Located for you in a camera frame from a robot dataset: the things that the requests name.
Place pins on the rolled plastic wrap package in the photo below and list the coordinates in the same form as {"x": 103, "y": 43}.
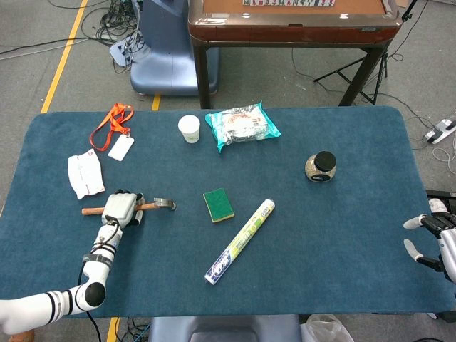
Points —
{"x": 239, "y": 242}

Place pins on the black tripod stand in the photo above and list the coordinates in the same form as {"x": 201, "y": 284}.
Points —
{"x": 367, "y": 76}

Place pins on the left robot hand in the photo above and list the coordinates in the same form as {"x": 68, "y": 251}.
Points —
{"x": 121, "y": 210}

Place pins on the green yellow scrub sponge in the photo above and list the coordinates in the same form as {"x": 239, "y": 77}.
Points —
{"x": 218, "y": 205}

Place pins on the brown mahjong table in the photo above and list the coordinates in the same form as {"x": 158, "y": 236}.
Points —
{"x": 292, "y": 32}

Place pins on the clear plastic bag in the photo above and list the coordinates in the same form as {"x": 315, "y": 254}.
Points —
{"x": 326, "y": 327}

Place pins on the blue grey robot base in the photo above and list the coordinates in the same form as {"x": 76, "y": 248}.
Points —
{"x": 167, "y": 50}

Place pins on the teal snack package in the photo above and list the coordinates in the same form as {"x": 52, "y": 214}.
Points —
{"x": 242, "y": 124}

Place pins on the white power strip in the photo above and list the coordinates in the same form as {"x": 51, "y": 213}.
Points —
{"x": 441, "y": 130}

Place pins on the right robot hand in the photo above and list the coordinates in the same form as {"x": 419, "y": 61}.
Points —
{"x": 440, "y": 246}

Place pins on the blue table cloth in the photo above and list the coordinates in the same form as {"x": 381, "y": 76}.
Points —
{"x": 249, "y": 231}

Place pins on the grey robot torso base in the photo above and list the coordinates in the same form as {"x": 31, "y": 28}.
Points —
{"x": 224, "y": 329}

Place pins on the white paper cup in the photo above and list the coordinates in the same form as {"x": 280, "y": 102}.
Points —
{"x": 189, "y": 129}

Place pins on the glass jar black lid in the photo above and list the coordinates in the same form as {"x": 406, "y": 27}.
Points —
{"x": 320, "y": 167}

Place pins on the row of mahjong tiles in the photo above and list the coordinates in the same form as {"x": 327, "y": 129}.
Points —
{"x": 288, "y": 3}

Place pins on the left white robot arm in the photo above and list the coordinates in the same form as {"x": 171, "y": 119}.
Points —
{"x": 71, "y": 285}

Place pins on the white crumpled paper bag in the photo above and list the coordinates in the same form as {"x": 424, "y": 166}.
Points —
{"x": 85, "y": 174}

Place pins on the white sneaker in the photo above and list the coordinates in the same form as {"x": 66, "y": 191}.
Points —
{"x": 438, "y": 206}

